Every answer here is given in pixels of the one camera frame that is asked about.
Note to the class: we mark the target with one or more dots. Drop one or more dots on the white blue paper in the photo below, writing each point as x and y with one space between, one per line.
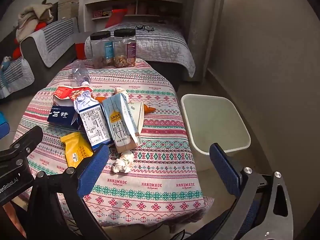
84 101

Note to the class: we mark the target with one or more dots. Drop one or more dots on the white plastic trash bin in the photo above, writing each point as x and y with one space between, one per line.
209 119

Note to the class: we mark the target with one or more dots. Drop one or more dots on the patterned handmade tablecloth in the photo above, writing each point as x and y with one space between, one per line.
150 176

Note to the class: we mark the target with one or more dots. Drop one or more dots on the clear jar purple label nuts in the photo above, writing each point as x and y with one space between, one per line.
124 47

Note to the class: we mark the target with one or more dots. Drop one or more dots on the black eyeglasses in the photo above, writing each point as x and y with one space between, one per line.
143 27

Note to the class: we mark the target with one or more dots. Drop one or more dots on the white blue nutrition label carton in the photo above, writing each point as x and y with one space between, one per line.
95 125

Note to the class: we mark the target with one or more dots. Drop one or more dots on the yellow snack packet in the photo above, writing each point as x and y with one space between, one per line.
76 148

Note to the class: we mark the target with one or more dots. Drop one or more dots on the beige blanket pile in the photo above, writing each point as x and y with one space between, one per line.
31 16

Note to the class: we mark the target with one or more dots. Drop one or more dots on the white bookshelf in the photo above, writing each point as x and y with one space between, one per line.
97 12

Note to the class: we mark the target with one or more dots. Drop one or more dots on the clear jar teal label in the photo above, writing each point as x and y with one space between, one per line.
102 49

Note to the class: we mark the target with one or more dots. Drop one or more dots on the dark blue carton box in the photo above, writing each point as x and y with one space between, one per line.
64 116

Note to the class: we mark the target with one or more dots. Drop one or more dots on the blue plastic stool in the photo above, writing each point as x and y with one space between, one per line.
4 126

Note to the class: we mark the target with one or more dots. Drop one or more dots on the red cushion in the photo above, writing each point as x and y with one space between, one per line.
116 17

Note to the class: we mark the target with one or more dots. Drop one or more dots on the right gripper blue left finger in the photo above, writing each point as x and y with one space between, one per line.
89 170

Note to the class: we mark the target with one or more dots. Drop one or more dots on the blue plush toy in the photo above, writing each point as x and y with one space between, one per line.
5 63

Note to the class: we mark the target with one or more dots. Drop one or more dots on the grey curtain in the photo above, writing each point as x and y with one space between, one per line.
201 19

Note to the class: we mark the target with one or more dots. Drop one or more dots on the light blue milk carton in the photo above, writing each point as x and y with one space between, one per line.
121 124

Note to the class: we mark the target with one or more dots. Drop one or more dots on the crumpled white tissue ball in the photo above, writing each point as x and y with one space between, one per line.
124 163

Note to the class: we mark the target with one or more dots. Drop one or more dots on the red instant noodle cup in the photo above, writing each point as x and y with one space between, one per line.
65 96

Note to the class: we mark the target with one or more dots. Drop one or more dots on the white rolled tissue wad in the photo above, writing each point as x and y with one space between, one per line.
120 90

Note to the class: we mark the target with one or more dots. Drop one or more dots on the clear plastic water bottle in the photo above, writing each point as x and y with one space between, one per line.
80 73

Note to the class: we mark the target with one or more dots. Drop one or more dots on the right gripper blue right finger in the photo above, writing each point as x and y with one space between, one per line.
227 170

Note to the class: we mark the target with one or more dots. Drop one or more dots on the grey quilted sofa seat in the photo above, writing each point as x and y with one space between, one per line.
166 44

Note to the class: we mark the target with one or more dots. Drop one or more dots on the grey striped sofa cover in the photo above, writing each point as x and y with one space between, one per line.
43 54

